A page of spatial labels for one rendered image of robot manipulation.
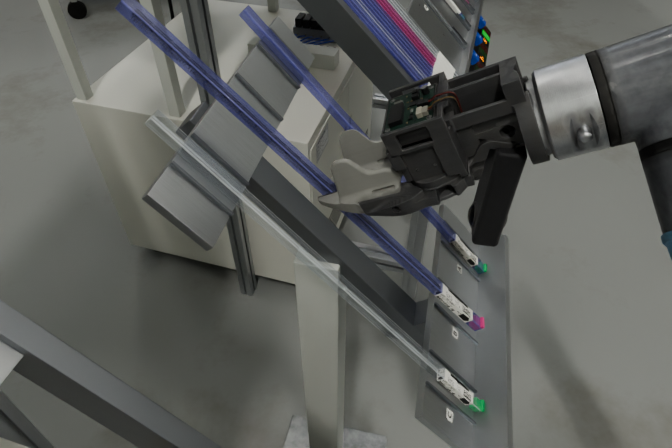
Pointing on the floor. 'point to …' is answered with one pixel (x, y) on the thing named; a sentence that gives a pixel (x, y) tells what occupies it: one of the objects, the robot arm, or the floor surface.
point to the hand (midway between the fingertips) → (336, 196)
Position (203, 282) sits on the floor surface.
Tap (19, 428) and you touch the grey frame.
